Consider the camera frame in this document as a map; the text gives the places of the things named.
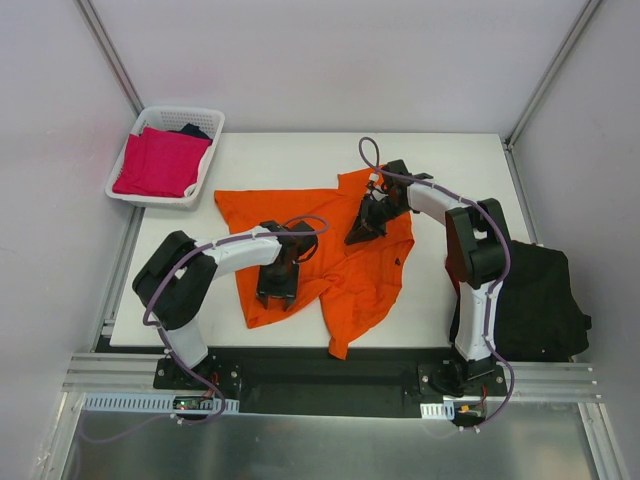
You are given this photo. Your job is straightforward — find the orange t shirt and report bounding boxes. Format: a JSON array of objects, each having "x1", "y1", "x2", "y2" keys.
[{"x1": 214, "y1": 169, "x2": 414, "y2": 360}]

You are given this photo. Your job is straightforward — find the pink t shirt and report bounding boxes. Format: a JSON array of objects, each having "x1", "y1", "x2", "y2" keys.
[{"x1": 112, "y1": 127, "x2": 213, "y2": 198}]

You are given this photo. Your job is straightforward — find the black t shirt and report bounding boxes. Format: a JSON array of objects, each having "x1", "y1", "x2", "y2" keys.
[{"x1": 448, "y1": 238, "x2": 592, "y2": 361}]

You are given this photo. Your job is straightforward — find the white plastic basket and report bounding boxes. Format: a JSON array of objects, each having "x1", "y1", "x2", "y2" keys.
[{"x1": 105, "y1": 106, "x2": 225, "y2": 209}]

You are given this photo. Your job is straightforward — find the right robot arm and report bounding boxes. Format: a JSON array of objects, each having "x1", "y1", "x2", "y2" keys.
[{"x1": 345, "y1": 159, "x2": 511, "y2": 397}]

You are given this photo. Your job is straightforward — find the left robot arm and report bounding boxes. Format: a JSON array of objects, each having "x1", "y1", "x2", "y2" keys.
[{"x1": 132, "y1": 217, "x2": 326, "y2": 392}]

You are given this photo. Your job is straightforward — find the red t shirt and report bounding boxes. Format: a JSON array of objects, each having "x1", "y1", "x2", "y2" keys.
[{"x1": 445, "y1": 264, "x2": 460, "y2": 296}]

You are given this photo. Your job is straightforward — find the dark navy t shirt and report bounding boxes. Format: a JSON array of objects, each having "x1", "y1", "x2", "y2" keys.
[{"x1": 179, "y1": 123, "x2": 212, "y2": 143}]

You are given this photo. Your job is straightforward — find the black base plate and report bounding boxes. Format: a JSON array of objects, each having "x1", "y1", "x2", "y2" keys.
[{"x1": 152, "y1": 347, "x2": 509, "y2": 416}]

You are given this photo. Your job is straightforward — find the right white cable duct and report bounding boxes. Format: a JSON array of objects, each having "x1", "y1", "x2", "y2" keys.
[{"x1": 420, "y1": 401, "x2": 455, "y2": 421}]

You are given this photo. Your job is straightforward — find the white cable duct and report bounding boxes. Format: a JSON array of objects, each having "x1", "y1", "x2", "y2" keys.
[
  {"x1": 420, "y1": 401, "x2": 455, "y2": 421},
  {"x1": 83, "y1": 393, "x2": 240, "y2": 415}
]

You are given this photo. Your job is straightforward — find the left white cable duct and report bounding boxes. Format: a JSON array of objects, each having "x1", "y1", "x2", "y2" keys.
[{"x1": 83, "y1": 393, "x2": 240, "y2": 415}]

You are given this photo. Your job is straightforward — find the right aluminium frame post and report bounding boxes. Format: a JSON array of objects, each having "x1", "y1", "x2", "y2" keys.
[{"x1": 504, "y1": 0, "x2": 604, "y2": 151}]

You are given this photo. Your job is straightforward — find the aluminium frame post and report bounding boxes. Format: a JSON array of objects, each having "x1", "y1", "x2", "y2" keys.
[
  {"x1": 504, "y1": 0, "x2": 604, "y2": 151},
  {"x1": 74, "y1": 0, "x2": 145, "y2": 115}
]

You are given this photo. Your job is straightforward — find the left aluminium frame post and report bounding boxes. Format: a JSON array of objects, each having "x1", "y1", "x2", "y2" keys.
[{"x1": 74, "y1": 0, "x2": 145, "y2": 115}]

